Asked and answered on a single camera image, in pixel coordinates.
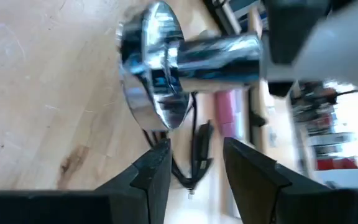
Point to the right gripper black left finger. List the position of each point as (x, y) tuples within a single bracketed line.
[(120, 202)]

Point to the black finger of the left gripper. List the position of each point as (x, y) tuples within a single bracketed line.
[(281, 88), (291, 28)]

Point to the chrome lamp base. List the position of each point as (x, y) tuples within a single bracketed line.
[(154, 62)]

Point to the pink and white case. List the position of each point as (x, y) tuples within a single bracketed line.
[(225, 112)]

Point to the red storage box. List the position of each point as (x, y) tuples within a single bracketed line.
[(337, 164)]

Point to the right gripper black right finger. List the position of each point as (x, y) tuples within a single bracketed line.
[(266, 193)]

